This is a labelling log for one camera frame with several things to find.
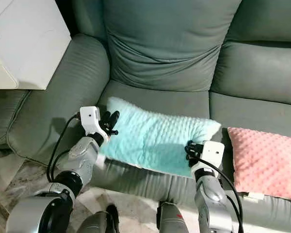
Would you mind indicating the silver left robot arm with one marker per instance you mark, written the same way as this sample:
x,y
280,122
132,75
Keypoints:
x,y
85,158

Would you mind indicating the robot right leg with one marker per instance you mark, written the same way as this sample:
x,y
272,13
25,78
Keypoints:
x,y
173,221

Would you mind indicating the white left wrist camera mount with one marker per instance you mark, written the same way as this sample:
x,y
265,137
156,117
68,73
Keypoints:
x,y
91,120

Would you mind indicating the white box appliance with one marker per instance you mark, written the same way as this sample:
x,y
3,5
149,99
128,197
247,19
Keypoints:
x,y
29,43

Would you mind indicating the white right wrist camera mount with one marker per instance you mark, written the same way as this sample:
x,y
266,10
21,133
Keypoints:
x,y
213,153

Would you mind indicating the green leather sofa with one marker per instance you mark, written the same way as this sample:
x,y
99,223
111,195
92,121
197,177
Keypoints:
x,y
48,111

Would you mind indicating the pink dotted plush pillow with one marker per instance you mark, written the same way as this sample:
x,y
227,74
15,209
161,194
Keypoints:
x,y
266,162

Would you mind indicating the mint green plush pillow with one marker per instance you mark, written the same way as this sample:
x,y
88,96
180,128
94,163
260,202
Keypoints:
x,y
157,136

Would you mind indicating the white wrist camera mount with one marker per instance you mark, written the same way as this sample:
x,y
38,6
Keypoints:
x,y
91,120
213,153

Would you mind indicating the robot leg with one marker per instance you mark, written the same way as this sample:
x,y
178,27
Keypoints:
x,y
102,221
173,221

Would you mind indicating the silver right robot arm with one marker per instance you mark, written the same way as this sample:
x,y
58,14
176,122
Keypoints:
x,y
213,199

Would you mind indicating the robot left leg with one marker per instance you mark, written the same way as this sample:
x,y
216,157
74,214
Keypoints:
x,y
102,221

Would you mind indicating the grey green fabric cushion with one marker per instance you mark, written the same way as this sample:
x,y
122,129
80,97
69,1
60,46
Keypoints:
x,y
169,43

